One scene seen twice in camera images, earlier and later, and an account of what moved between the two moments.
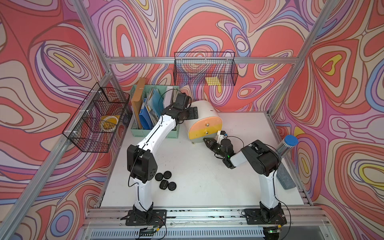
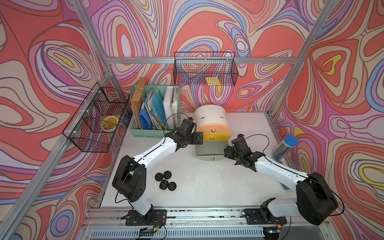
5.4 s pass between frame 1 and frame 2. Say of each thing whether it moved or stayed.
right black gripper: moved
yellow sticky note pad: stayed
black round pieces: stayed
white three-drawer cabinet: moved
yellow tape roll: stayed
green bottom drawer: moved
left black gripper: moved
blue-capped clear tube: stayed
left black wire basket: stayed
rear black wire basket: stayed
